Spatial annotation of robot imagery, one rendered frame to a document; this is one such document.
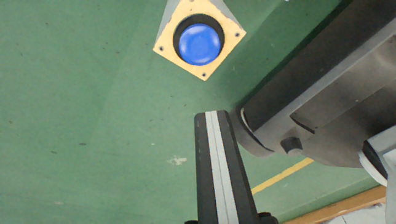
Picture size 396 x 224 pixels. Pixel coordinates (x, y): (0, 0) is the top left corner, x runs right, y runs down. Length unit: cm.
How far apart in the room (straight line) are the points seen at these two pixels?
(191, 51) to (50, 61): 55
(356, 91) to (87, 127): 86
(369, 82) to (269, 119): 23
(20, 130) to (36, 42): 43
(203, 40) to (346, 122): 56
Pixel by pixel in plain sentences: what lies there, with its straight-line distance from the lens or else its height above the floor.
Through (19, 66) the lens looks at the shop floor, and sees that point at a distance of 75.
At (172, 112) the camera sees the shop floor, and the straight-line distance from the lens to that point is 69.
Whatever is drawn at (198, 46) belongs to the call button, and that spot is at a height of 33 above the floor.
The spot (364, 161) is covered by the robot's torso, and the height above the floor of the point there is 27.
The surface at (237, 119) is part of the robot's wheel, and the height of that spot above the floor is 11.
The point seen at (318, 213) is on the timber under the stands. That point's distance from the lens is 208.
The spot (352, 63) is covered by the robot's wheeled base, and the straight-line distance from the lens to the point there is 49.
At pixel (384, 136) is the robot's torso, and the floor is 24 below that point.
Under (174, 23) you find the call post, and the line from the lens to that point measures 19.
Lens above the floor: 50
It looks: 47 degrees down
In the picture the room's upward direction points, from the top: 175 degrees clockwise
